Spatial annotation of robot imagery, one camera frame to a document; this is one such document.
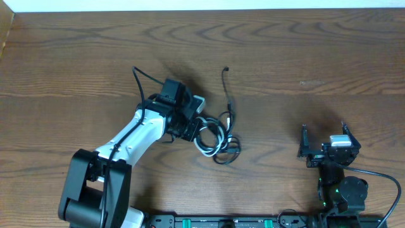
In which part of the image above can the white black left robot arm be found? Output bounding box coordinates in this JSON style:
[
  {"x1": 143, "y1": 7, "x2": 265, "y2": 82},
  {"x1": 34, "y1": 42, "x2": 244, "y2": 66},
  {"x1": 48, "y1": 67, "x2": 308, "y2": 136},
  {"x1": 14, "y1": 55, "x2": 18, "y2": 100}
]
[{"x1": 58, "y1": 79, "x2": 205, "y2": 227}]

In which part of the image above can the brown cardboard side panel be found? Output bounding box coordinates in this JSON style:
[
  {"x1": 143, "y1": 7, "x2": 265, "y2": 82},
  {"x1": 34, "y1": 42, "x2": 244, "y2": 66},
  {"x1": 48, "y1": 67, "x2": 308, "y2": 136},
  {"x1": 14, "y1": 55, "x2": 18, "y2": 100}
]
[{"x1": 0, "y1": 0, "x2": 15, "y2": 55}]

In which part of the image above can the black camera cable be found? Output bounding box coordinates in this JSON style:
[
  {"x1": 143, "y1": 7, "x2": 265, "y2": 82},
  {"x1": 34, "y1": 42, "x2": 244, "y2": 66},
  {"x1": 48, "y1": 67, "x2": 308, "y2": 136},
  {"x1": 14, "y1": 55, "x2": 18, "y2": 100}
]
[
  {"x1": 332, "y1": 161, "x2": 402, "y2": 228},
  {"x1": 100, "y1": 65, "x2": 165, "y2": 227}
]

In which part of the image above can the white usb cable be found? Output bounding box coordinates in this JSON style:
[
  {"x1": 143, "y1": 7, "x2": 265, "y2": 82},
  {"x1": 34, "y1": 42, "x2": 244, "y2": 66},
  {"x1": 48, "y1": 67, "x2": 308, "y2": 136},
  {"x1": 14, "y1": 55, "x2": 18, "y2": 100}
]
[{"x1": 193, "y1": 116, "x2": 234, "y2": 158}]

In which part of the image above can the black right camera cable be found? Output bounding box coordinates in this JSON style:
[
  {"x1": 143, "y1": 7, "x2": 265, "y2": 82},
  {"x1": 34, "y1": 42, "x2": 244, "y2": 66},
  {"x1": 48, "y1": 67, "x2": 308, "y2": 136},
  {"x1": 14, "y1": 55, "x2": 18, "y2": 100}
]
[{"x1": 332, "y1": 161, "x2": 402, "y2": 228}]

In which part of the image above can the black left camera cable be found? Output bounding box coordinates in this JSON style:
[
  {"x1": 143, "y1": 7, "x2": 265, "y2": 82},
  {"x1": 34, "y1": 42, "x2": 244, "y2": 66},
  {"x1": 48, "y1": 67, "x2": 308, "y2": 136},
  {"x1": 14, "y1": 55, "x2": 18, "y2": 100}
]
[{"x1": 100, "y1": 65, "x2": 165, "y2": 227}]

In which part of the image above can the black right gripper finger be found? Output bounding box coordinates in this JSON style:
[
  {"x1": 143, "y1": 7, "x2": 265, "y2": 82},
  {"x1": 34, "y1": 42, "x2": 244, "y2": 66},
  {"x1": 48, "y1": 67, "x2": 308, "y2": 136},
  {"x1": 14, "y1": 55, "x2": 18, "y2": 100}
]
[
  {"x1": 342, "y1": 122, "x2": 359, "y2": 148},
  {"x1": 300, "y1": 124, "x2": 309, "y2": 152}
]

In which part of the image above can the black usb cable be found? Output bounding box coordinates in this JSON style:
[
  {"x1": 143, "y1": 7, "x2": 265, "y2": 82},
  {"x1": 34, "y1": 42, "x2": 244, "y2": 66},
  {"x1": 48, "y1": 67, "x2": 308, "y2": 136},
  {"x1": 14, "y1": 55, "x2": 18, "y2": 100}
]
[{"x1": 195, "y1": 66, "x2": 242, "y2": 165}]

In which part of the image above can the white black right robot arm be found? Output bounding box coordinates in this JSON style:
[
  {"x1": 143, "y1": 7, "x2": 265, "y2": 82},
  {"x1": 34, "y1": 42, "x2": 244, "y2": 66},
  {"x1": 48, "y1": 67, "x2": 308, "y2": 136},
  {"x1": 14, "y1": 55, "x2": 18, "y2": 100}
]
[{"x1": 298, "y1": 124, "x2": 368, "y2": 220}]

